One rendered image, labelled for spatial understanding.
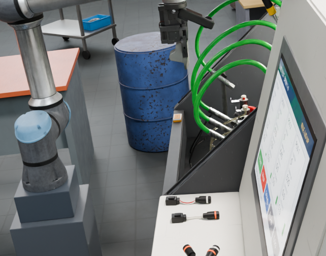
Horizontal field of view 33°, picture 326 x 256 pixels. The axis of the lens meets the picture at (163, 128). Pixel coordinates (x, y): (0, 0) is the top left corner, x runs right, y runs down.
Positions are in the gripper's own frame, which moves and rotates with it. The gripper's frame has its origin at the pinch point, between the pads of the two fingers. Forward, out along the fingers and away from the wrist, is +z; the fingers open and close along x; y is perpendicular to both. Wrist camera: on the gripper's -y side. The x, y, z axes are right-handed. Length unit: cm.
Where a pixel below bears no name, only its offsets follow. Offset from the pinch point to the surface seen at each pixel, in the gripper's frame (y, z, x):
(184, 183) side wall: 1.9, 22.3, 34.7
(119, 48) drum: 57, 48, -191
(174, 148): 7.0, 28.4, 1.1
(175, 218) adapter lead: 4, 24, 49
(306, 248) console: -20, -6, 101
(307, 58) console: -25, -24, 73
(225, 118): -10.7, 15.4, 8.7
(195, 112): -2.5, 5.6, 24.4
